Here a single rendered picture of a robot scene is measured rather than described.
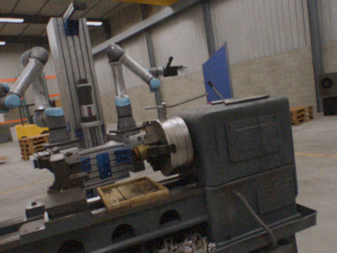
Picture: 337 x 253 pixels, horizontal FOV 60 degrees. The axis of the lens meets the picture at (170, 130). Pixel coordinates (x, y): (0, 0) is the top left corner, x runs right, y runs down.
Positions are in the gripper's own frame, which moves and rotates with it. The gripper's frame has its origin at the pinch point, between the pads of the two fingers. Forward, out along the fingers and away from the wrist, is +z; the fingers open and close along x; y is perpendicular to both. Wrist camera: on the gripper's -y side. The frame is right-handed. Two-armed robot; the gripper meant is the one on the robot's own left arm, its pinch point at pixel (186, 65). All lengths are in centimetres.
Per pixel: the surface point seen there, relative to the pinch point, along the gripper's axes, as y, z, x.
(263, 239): 87, 1, 117
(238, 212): 75, -7, 107
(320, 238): 153, 86, 50
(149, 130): 29, -45, 84
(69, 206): 47, -86, 119
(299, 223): 86, 25, 112
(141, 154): 38, -52, 95
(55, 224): 51, -92, 125
